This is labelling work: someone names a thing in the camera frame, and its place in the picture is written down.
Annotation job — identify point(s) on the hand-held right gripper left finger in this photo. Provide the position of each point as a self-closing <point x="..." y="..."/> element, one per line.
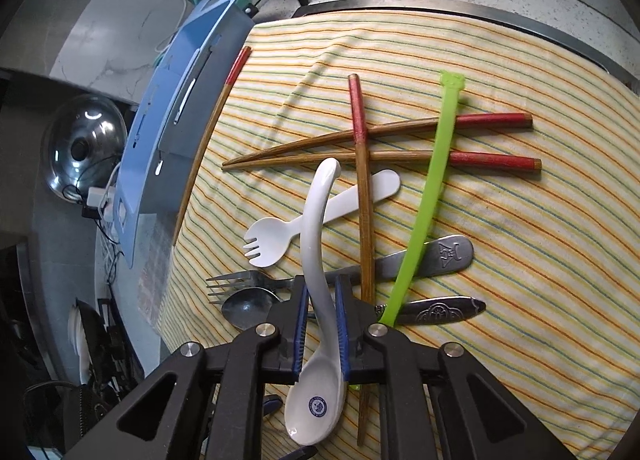
<point x="300" y="325"/>

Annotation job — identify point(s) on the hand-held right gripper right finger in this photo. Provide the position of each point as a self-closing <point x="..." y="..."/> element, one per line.
<point x="342" y="325"/>

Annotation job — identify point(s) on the white ceramic spoon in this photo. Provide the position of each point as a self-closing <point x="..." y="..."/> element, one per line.
<point x="312" y="240"/>

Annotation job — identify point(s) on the white plastic spork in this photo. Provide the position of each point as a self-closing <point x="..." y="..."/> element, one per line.
<point x="380" y="187"/>

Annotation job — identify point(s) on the green plastic stirring stick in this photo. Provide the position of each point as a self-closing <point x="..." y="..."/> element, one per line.
<point x="435" y="175"/>

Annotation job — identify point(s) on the red-tipped wooden chopstick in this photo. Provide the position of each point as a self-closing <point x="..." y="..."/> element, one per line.
<point x="362" y="190"/>
<point x="490" y="120"/>
<point x="490" y="160"/>
<point x="210" y="133"/>

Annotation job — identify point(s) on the blue plastic basket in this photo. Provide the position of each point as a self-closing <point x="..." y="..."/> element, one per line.
<point x="150" y="140"/>

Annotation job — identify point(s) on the metal spoon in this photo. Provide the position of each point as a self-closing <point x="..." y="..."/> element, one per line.
<point x="440" y="310"/>

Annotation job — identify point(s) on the metal fork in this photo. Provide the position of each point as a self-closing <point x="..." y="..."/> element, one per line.
<point x="450" y="255"/>

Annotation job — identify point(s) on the striped yellow cloth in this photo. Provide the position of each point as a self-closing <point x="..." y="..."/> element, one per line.
<point x="525" y="240"/>

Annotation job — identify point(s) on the glass pot lid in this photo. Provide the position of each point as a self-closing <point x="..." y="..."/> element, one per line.
<point x="95" y="130"/>

